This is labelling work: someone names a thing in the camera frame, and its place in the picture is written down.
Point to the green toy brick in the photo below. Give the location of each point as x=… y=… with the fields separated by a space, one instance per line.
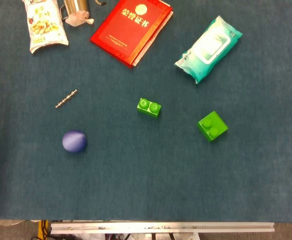
x=149 y=110
x=214 y=126

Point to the blue purple ball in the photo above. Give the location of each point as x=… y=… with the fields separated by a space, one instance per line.
x=74 y=141

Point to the white snack bag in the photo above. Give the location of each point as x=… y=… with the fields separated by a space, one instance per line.
x=44 y=25

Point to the blue felt table cloth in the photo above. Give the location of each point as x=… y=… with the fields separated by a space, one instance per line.
x=136 y=175

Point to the stainless steel cup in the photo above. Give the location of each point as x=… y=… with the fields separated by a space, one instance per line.
x=74 y=5

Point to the red certificate book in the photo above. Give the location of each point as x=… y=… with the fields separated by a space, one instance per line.
x=128 y=30

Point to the teal wet wipes pack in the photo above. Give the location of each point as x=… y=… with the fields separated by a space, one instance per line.
x=208 y=50

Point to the aluminium profile rail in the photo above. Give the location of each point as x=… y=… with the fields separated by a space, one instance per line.
x=161 y=227

